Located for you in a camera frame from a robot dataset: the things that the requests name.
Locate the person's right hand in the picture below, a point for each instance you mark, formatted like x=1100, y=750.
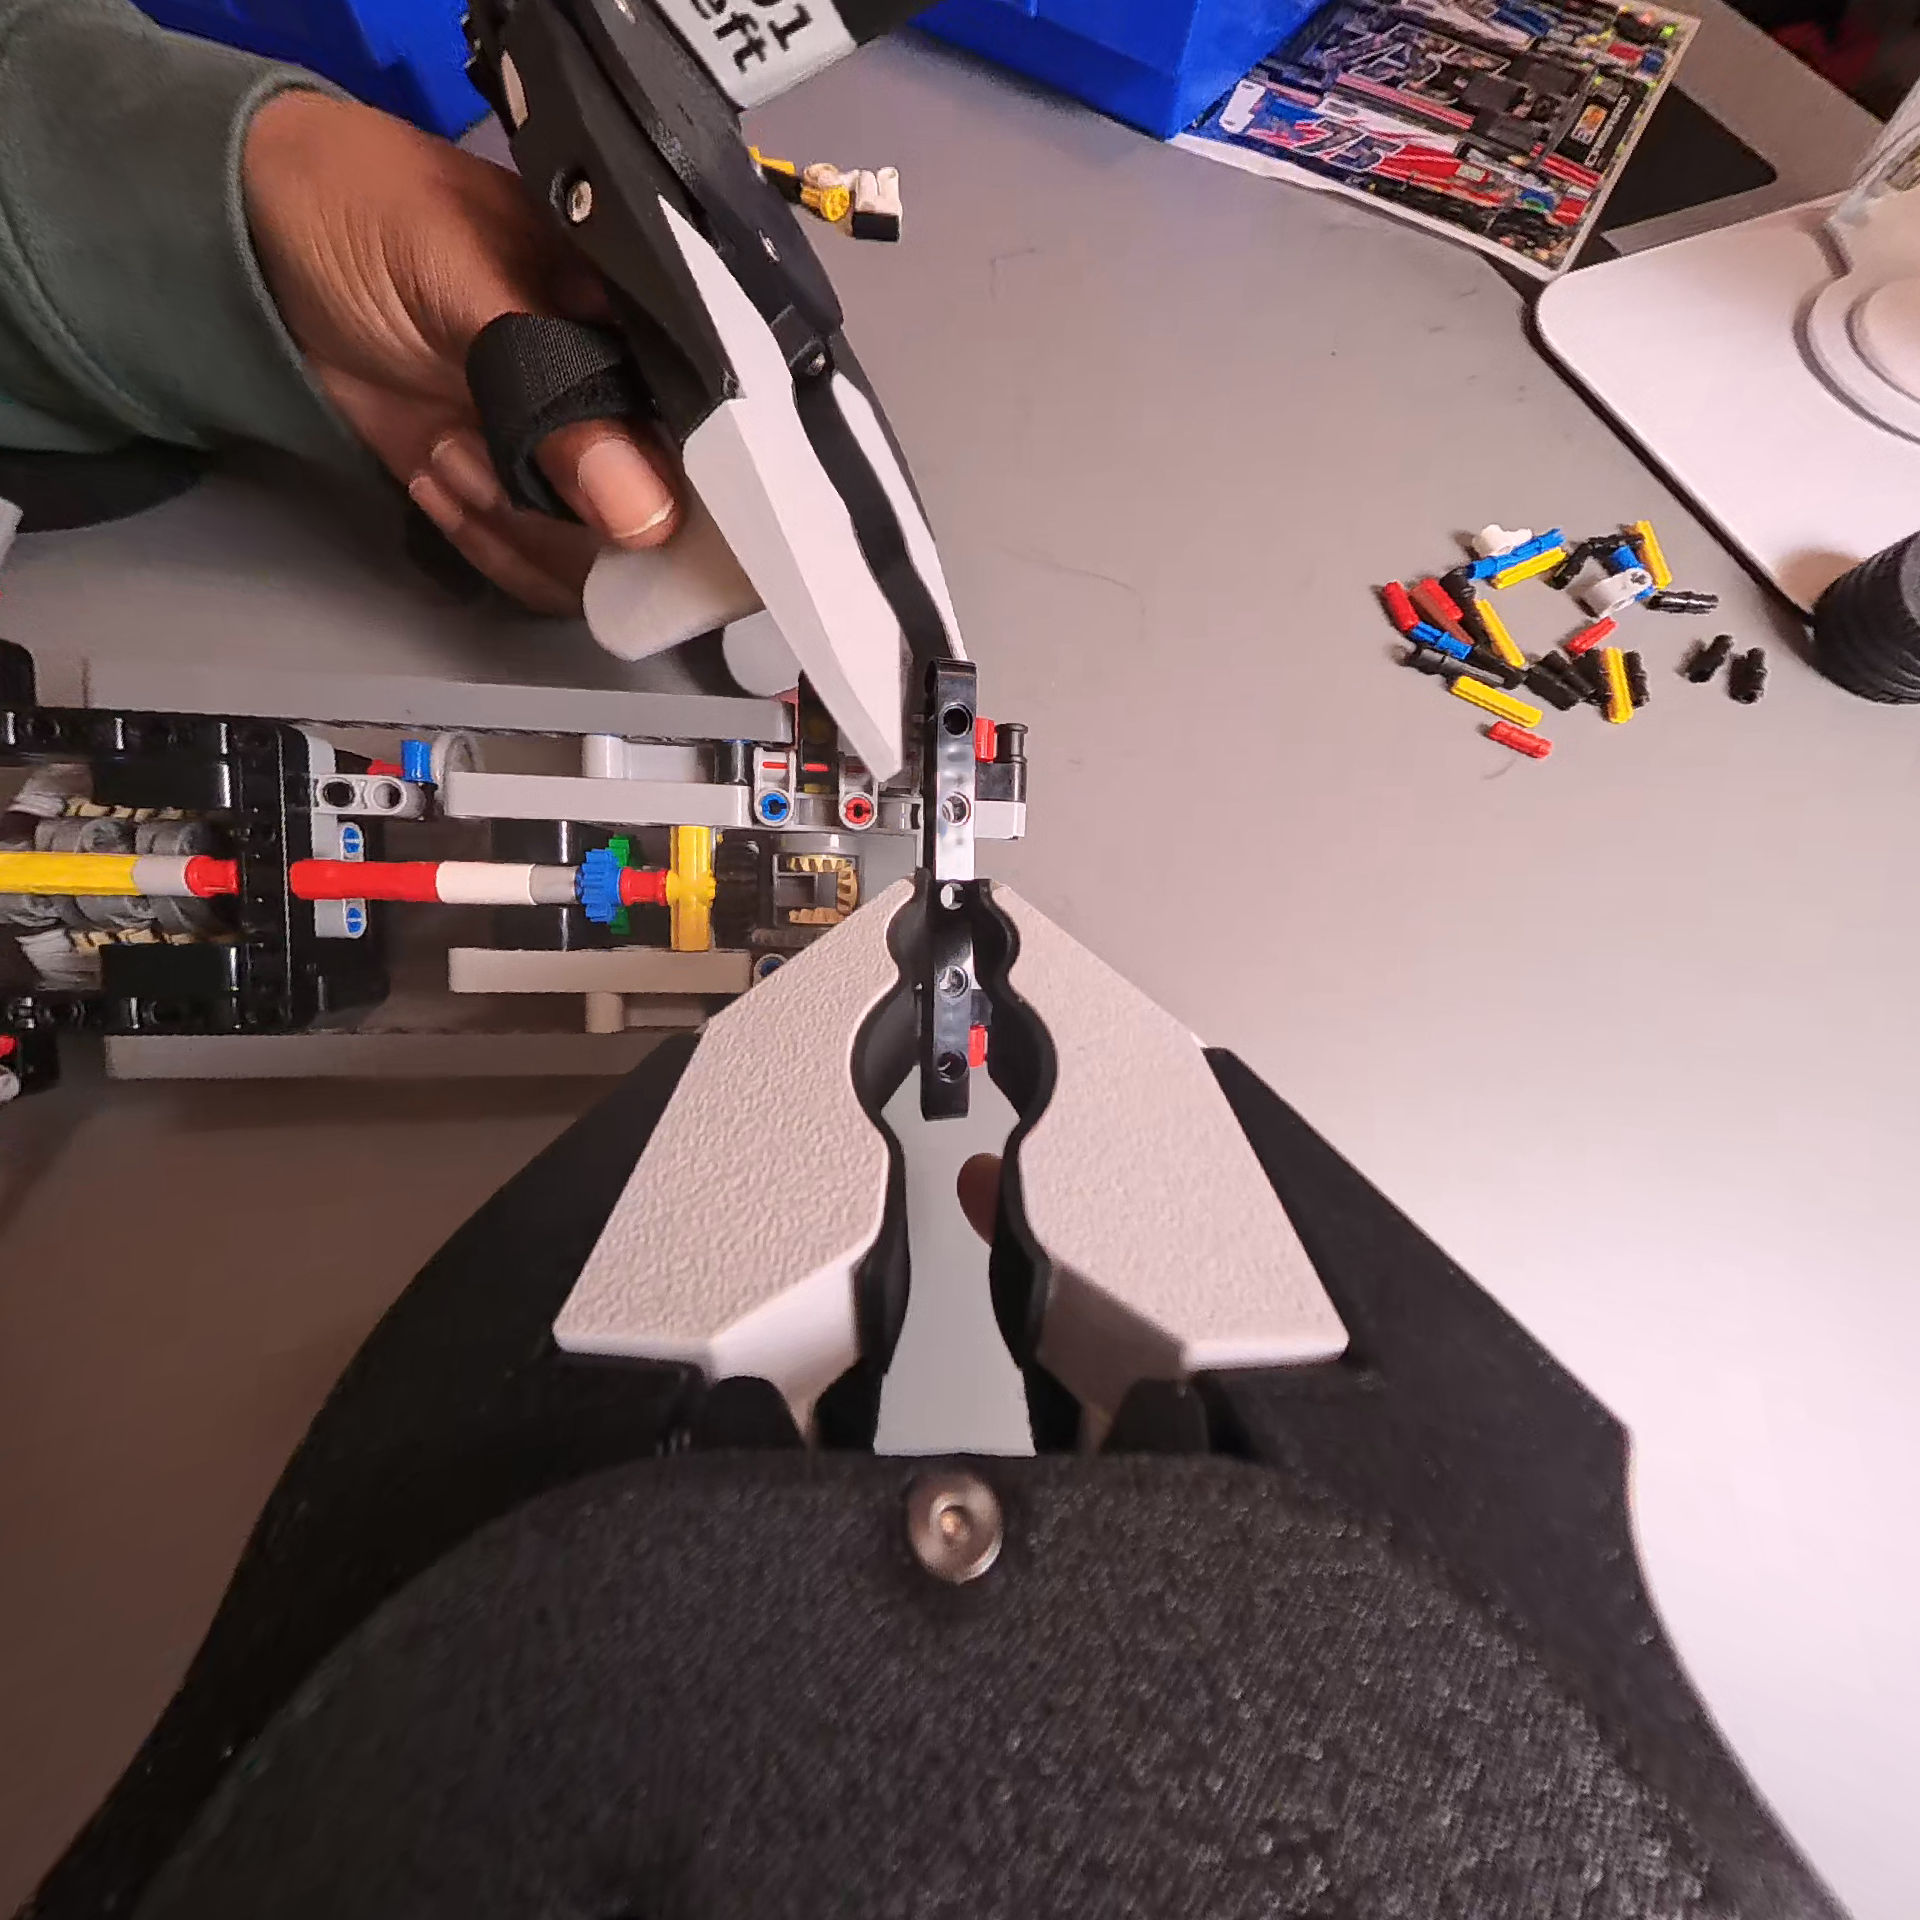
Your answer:
x=984, y=1192

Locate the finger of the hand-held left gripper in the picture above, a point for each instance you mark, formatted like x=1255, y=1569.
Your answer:
x=783, y=510
x=908, y=522

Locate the blue storage bin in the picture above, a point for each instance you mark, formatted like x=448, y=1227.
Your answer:
x=1111, y=58
x=344, y=58

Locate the white lego bushing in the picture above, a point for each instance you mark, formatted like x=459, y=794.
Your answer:
x=884, y=186

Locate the lego car chassis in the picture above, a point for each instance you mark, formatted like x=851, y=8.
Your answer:
x=452, y=887

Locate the yellow grey lego connector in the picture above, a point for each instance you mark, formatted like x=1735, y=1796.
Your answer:
x=812, y=186

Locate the colourful sticker sheet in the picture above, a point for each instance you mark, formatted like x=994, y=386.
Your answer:
x=1453, y=117

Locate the person's left hand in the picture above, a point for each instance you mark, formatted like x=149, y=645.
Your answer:
x=391, y=254

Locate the pile of loose lego pieces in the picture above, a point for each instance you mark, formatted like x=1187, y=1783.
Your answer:
x=1547, y=630

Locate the black lego liftarm beam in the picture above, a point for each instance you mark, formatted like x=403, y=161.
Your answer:
x=950, y=781

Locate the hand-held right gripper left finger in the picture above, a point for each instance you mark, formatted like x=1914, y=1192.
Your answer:
x=737, y=1186

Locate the person's left forearm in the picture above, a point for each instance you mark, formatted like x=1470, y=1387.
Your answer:
x=120, y=226

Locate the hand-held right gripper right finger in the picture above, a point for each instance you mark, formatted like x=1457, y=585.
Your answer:
x=1169, y=1200

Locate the black rubber lego tire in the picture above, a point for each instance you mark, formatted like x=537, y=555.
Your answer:
x=1876, y=620

